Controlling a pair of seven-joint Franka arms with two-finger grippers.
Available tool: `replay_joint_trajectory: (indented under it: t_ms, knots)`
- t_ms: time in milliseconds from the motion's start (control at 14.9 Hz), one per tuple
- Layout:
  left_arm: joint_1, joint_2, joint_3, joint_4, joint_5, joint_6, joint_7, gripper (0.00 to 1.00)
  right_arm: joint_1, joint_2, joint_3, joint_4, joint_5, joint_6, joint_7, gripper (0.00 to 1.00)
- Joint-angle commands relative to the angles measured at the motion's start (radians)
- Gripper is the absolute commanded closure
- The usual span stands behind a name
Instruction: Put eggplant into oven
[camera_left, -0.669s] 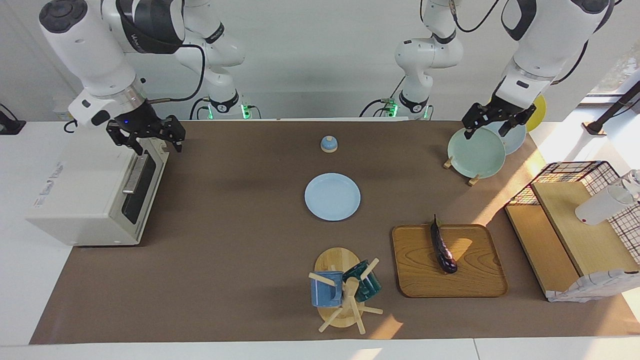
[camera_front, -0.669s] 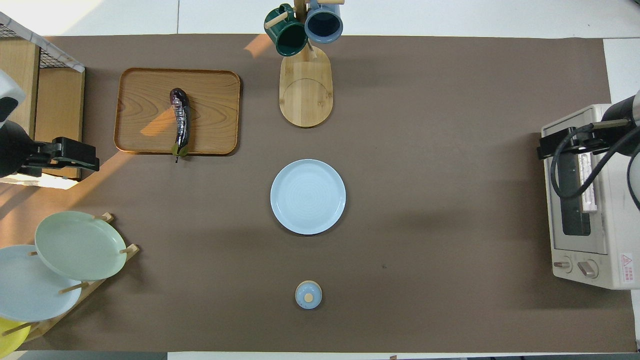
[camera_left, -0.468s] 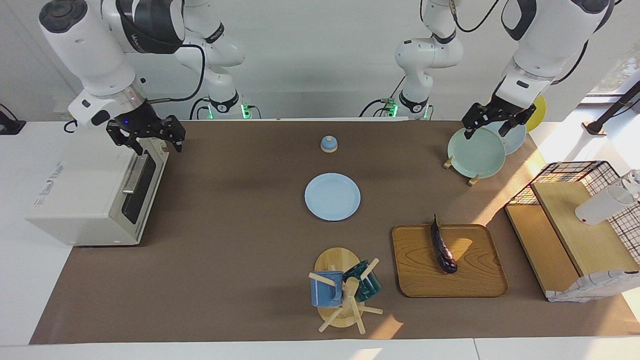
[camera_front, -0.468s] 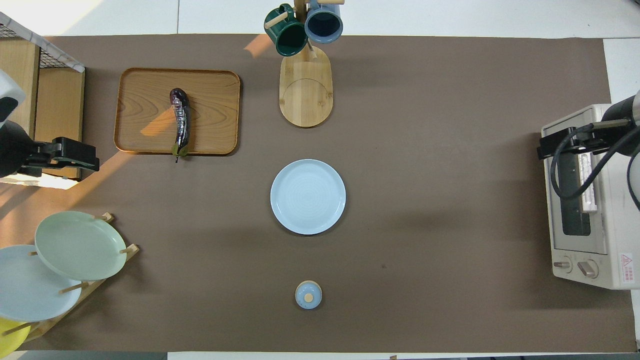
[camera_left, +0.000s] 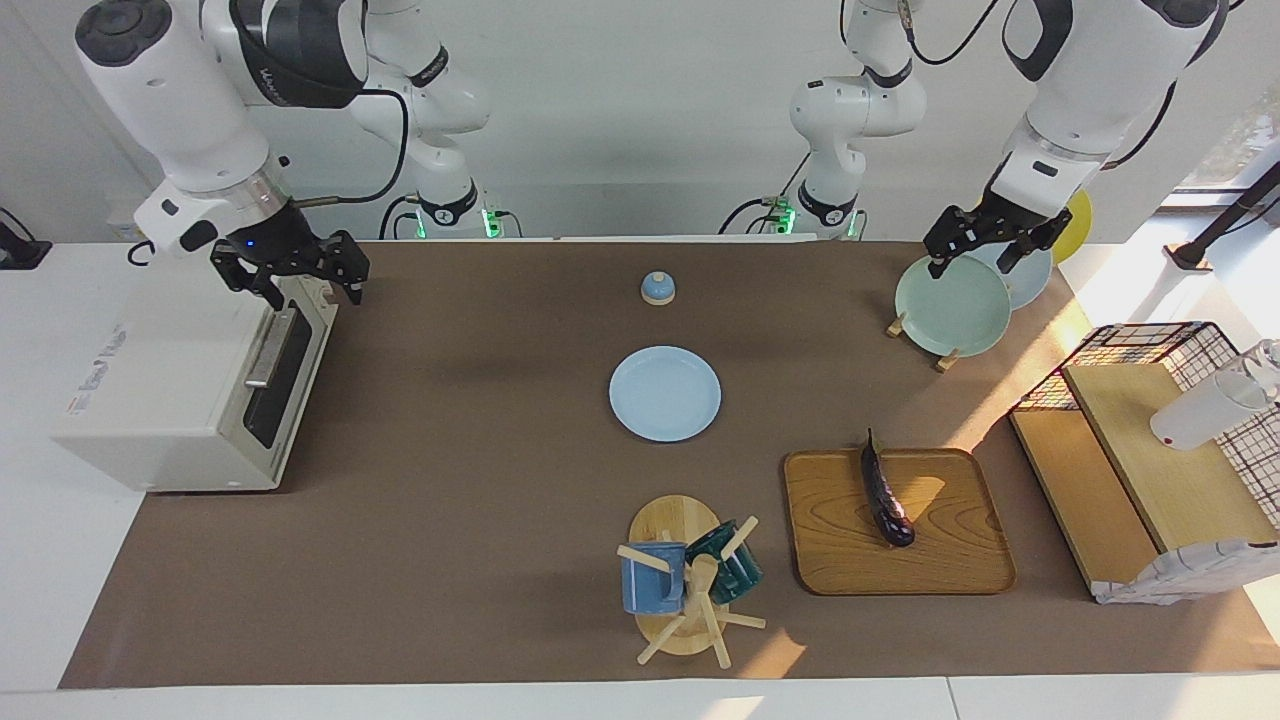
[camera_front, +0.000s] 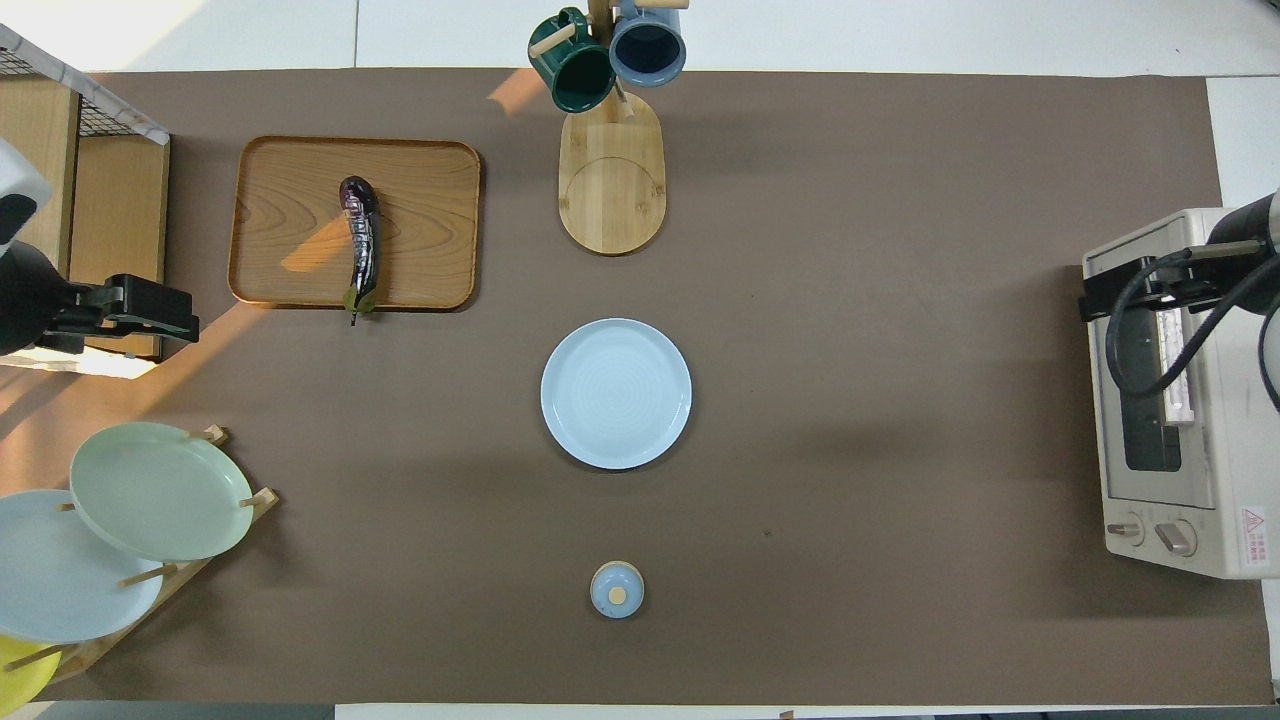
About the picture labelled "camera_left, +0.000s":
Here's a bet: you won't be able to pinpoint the wooden plate rack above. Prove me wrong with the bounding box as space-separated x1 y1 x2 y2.
885 312 961 374

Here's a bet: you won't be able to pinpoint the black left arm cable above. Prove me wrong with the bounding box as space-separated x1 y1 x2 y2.
898 0 1179 173

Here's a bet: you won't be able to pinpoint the wooden serving tray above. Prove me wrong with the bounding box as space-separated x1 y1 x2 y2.
783 448 1018 597

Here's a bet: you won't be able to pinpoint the blue mug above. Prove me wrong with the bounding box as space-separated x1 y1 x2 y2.
620 541 689 615

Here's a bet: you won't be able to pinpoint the dark green mug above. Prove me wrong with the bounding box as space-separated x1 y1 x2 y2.
685 519 764 605

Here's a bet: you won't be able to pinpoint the pale blue racked plate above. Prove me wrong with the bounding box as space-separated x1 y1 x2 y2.
965 240 1054 311

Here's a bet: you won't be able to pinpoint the yellow plate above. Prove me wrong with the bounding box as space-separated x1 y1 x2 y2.
1050 188 1094 266

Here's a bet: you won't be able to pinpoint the black right base cable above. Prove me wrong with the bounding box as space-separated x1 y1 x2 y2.
378 193 425 241

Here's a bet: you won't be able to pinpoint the black stand pole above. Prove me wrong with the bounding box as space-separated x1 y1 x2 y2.
1163 160 1280 273

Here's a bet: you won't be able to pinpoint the black left base cable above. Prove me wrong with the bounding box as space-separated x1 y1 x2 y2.
718 150 813 237

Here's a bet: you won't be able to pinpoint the white checkered cloth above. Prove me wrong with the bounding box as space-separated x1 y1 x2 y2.
1092 538 1280 606

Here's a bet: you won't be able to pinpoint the wooden two-tier shelf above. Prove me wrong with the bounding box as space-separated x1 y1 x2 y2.
1010 362 1280 601

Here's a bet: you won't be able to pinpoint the wooden mug tree stand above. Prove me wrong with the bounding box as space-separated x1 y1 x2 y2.
616 494 768 670

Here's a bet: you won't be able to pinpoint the glass oven door with handle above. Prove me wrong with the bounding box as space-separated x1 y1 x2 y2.
235 285 341 491

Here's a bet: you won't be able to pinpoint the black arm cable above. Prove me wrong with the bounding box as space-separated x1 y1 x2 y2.
290 88 413 208
898 0 1179 173

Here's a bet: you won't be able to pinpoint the pale green plate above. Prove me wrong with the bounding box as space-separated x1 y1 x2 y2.
894 253 1013 359

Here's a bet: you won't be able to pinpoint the black wire basket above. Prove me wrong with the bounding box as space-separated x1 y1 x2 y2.
1008 321 1280 531

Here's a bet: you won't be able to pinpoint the black base cable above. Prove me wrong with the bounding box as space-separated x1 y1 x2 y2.
718 150 813 237
378 193 425 241

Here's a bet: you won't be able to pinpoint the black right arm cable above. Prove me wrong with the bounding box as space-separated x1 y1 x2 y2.
290 88 413 208

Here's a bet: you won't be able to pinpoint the dark purple eggplant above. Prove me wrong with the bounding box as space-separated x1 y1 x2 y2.
860 428 917 548

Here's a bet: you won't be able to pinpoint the white bottle with clear cap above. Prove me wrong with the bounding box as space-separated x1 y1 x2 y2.
1149 340 1280 451

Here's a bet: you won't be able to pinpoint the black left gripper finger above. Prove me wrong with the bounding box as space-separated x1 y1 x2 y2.
922 210 977 281
995 214 1074 276

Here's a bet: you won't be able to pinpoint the light blue plate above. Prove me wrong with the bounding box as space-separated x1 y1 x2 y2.
608 345 723 443

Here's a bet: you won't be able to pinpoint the black device at table edge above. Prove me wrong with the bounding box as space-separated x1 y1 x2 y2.
0 207 53 271

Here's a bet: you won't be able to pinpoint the white toaster oven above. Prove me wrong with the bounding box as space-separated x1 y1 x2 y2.
52 268 341 493

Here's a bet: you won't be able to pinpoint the brown table mat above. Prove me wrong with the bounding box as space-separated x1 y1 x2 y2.
58 240 1280 691

